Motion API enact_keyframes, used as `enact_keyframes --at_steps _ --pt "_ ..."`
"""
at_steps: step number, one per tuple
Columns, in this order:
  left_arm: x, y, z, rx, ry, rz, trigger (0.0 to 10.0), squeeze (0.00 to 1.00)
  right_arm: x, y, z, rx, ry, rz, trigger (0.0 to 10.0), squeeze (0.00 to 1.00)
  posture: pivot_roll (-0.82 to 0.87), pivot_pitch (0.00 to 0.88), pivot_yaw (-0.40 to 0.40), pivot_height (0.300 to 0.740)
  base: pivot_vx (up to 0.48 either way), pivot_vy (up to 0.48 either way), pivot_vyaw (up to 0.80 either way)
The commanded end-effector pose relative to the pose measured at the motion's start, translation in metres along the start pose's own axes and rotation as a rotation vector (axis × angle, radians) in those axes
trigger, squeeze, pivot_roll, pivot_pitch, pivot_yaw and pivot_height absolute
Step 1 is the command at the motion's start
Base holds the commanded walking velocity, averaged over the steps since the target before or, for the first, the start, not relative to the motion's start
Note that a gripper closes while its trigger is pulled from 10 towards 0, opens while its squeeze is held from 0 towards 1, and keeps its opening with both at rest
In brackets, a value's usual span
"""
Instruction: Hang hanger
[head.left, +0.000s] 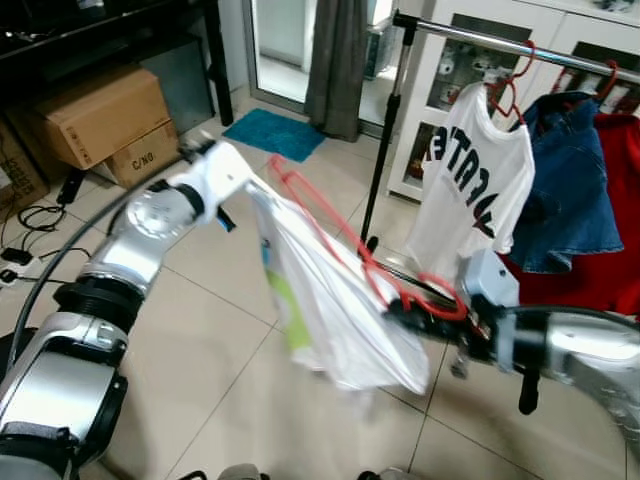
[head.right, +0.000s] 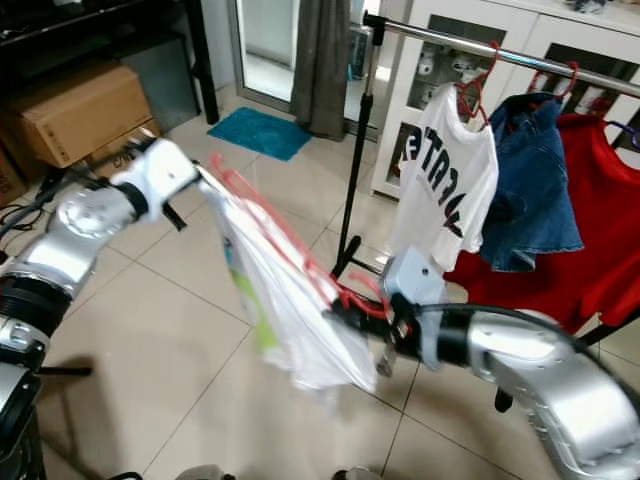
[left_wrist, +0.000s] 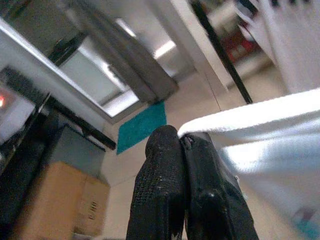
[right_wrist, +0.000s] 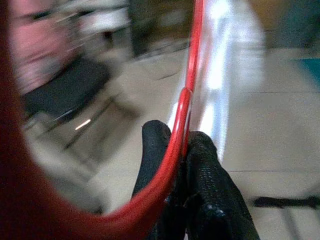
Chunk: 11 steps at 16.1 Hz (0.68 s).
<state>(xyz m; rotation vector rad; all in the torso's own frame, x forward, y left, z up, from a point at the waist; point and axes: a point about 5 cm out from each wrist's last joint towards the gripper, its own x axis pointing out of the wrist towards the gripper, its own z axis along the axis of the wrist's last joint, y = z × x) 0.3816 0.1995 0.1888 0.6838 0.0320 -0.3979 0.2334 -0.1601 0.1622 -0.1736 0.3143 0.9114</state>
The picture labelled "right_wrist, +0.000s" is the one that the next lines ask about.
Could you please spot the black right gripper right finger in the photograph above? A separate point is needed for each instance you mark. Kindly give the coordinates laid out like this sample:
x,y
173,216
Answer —
x,y
212,190

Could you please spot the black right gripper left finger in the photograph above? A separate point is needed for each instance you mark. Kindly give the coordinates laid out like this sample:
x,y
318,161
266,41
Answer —
x,y
155,145

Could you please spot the red plastic hanger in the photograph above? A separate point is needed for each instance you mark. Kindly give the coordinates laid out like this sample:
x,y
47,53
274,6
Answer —
x,y
183,107

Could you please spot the black seat chair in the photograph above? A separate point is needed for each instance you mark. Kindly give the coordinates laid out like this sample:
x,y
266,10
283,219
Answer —
x,y
67,87

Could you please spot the teal floor mat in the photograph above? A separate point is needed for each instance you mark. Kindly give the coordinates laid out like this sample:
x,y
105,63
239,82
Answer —
x,y
311,70

